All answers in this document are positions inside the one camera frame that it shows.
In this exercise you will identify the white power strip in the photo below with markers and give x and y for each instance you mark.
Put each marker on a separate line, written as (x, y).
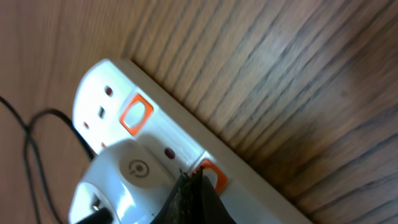
(116, 100)

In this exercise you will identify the white charger adapter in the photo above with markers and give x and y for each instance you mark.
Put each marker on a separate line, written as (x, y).
(125, 179)

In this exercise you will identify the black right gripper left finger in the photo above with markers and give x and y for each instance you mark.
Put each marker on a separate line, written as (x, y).
(177, 209)

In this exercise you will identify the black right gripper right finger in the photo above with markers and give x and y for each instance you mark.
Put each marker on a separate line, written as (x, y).
(207, 207)

